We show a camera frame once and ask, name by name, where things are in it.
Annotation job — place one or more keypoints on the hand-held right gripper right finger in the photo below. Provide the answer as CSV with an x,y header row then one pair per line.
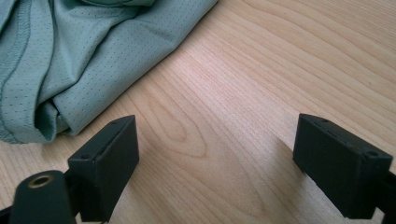
x,y
339,168

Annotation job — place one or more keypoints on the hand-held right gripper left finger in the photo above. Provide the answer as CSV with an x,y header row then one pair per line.
x,y
107,161

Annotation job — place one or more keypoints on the green short-sleeved t-shirt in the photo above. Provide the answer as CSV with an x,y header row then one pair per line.
x,y
77,56

